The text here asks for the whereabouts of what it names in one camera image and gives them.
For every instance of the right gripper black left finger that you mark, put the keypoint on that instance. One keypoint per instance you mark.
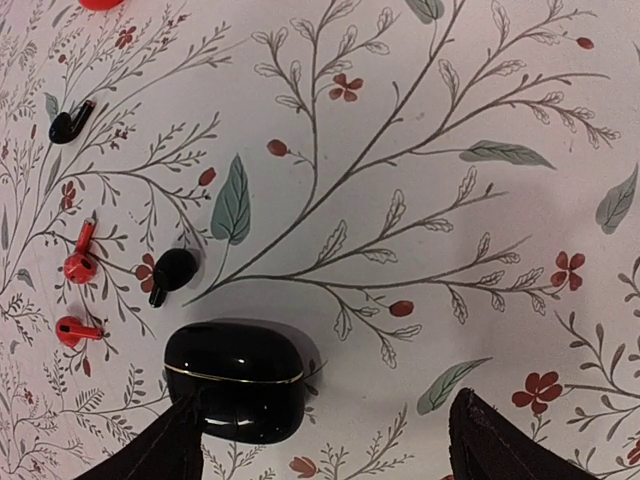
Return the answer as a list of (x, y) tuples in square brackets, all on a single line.
[(169, 448)]

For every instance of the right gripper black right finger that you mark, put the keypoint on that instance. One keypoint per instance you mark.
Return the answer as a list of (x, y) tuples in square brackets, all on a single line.
[(484, 445)]

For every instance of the black earbud charging case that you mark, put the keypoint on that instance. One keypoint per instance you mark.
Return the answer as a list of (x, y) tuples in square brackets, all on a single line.
[(247, 377)]

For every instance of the red round charging case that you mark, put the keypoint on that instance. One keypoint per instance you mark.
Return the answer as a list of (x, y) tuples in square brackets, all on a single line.
[(100, 5)]

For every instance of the red earbud lower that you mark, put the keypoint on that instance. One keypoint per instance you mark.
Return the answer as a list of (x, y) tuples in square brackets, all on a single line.
[(70, 331)]

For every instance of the red earbud upper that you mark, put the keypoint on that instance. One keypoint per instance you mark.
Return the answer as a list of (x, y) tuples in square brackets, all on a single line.
[(78, 268)]

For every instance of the floral patterned table mat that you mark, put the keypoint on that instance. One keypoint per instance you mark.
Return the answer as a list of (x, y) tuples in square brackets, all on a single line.
[(440, 194)]

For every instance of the black earbud with red tip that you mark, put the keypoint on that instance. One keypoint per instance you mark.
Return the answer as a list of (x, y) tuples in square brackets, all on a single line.
[(64, 128)]

